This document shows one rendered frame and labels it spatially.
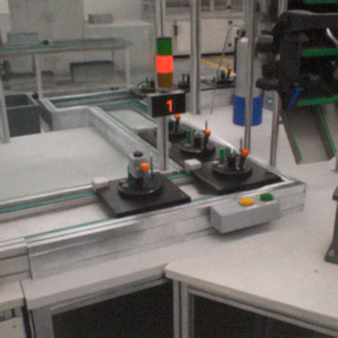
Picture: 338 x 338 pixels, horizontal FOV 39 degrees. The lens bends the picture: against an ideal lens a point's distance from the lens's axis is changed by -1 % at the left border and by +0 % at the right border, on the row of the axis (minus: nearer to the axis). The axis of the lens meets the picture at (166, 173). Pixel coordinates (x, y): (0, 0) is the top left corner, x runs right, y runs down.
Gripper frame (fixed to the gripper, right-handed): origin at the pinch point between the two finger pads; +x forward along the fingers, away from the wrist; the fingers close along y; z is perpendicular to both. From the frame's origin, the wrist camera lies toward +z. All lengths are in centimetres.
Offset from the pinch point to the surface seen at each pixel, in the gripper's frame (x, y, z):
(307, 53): -10.6, -16.7, 12.2
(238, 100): 26, -47, 98
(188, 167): 27.6, 17.0, 28.7
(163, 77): -4.1, 25.5, 29.6
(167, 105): 4.9, 24.4, 29.0
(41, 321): 48, 77, -4
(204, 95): 31, -49, 137
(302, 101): 4.9, -16.4, 12.1
